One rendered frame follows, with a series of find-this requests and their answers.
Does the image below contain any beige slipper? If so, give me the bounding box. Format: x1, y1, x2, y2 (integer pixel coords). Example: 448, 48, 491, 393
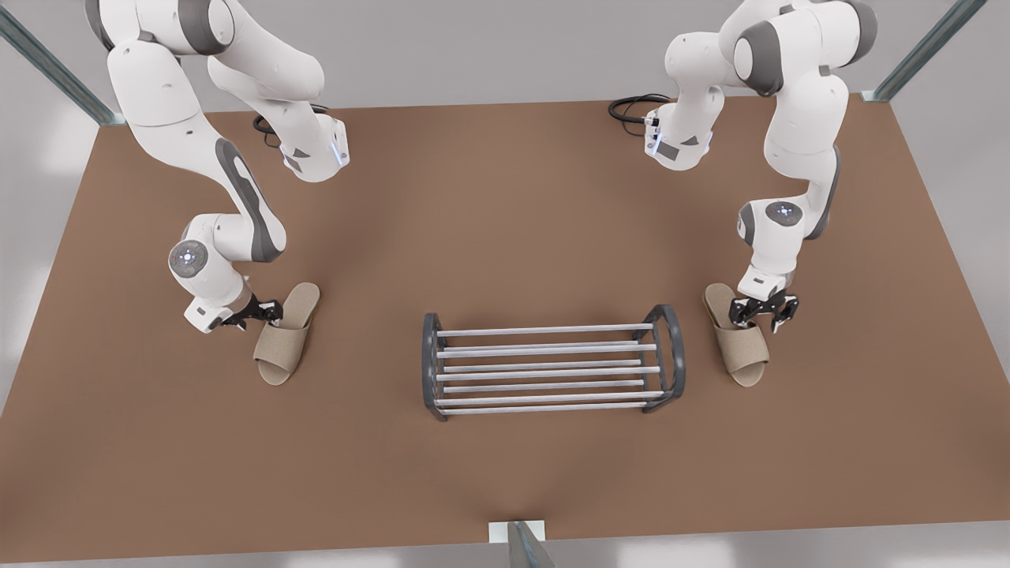
253, 282, 322, 387
703, 282, 770, 388

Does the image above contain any grey metal shoe rack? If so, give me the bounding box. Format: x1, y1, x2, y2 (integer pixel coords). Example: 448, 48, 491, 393
422, 304, 686, 422

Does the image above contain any black cable loop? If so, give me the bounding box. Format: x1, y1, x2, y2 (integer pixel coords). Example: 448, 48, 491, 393
252, 104, 331, 149
608, 94, 673, 136

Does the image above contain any silver frame post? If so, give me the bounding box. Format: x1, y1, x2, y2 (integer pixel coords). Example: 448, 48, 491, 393
861, 0, 989, 103
488, 520, 556, 568
0, 8, 125, 127

